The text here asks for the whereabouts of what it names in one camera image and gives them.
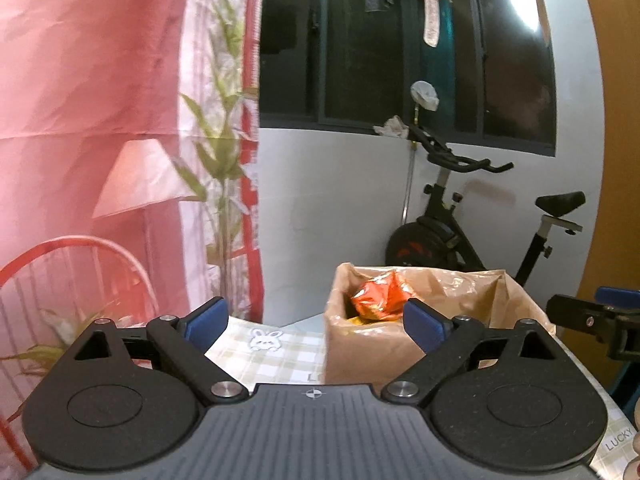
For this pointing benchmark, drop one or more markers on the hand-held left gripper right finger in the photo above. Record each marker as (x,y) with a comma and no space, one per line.
(425,322)

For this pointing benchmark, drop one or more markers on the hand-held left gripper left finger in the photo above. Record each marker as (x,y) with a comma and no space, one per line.
(207,322)

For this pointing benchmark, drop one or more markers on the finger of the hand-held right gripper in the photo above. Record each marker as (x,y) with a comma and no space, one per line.
(580,315)
(620,296)

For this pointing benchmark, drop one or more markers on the orange crinkly snack packet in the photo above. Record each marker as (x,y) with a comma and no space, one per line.
(380,295)

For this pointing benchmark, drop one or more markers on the taped cardboard box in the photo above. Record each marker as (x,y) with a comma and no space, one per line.
(360,355)

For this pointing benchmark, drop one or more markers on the person's right hand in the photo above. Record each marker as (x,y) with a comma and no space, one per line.
(637,440)

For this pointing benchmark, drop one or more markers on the black exercise bike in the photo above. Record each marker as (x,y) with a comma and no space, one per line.
(440,240)

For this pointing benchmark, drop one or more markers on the thin metal pole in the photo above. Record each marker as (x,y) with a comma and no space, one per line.
(411,175)

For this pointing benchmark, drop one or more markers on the wooden door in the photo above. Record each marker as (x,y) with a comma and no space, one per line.
(620,135)

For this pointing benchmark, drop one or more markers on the white rag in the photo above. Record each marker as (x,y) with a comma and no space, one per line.
(392,126)

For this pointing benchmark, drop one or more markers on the white plastic bag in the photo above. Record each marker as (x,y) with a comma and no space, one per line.
(425,95)

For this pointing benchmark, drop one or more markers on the dark window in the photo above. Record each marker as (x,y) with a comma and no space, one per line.
(375,60)

